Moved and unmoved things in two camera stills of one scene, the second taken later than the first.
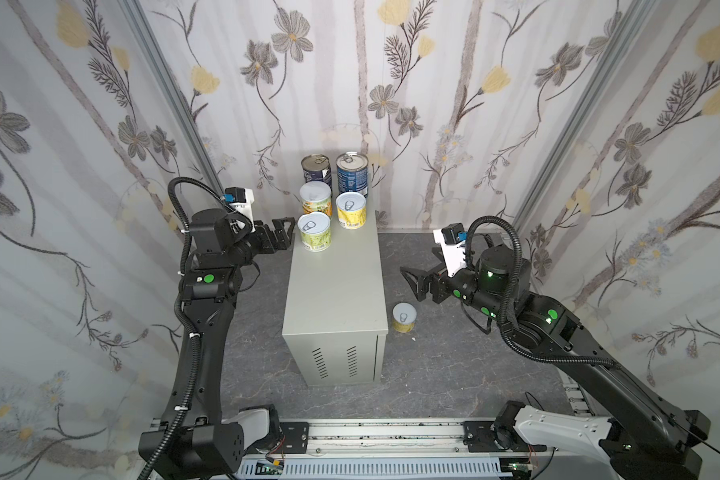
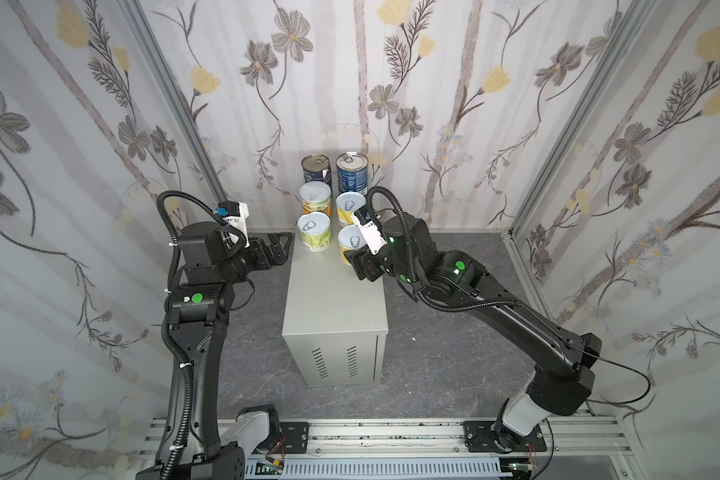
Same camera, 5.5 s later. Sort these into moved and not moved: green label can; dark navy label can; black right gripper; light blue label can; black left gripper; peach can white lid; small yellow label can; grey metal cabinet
Moved: black right gripper; black left gripper
Not moved: peach can white lid; light blue label can; dark navy label can; green label can; small yellow label can; grey metal cabinet
